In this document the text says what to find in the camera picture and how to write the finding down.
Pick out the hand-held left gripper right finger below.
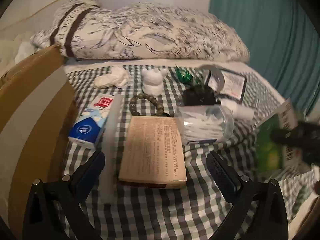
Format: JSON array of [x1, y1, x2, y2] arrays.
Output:
[[206, 151, 292, 240]]

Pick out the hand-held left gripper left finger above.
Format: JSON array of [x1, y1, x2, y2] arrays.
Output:
[[22, 151, 107, 240]]

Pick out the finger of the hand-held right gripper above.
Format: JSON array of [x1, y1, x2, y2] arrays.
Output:
[[271, 124, 304, 147]]

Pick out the green snack packet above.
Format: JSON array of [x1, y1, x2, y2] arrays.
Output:
[[256, 99, 313, 173]]

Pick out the blue tissue pack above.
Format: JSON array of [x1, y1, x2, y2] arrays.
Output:
[[67, 95, 117, 152]]

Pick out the brown cardboard box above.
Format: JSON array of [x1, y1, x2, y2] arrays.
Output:
[[0, 44, 79, 230]]

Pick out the translucent white plastic strip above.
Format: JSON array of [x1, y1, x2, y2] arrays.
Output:
[[101, 94, 124, 205]]

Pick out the clear cotton swab jar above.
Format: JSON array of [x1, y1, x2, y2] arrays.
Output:
[[175, 105, 235, 145]]

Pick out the small white tube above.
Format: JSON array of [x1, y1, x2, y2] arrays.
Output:
[[220, 99, 254, 122]]

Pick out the tan wooden box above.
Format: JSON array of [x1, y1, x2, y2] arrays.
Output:
[[118, 116, 187, 189]]

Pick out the green checkered blanket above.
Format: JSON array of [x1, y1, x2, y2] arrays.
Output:
[[57, 64, 320, 240]]

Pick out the black framed card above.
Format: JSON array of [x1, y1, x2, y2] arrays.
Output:
[[205, 70, 248, 104]]

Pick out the black hair claw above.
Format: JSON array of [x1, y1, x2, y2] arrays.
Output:
[[182, 84, 218, 107]]

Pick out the crumpled white tissue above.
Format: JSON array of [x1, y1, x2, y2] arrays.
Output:
[[94, 67, 130, 89]]

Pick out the clear tape roll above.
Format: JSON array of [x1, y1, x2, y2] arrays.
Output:
[[200, 65, 225, 93]]

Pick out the white bear figurine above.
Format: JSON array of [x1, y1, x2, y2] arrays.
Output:
[[141, 67, 168, 97]]

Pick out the green shiny ornament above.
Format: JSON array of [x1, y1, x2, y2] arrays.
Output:
[[175, 65, 193, 83]]

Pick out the teal curtain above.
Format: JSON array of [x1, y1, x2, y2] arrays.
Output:
[[209, 0, 320, 115]]

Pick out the pale green cloth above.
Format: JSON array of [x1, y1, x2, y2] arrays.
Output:
[[15, 40, 38, 63]]

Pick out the floral print duvet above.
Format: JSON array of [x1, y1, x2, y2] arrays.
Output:
[[30, 0, 250, 62]]

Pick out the green bead bracelet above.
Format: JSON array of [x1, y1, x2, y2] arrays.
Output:
[[129, 94, 175, 118]]

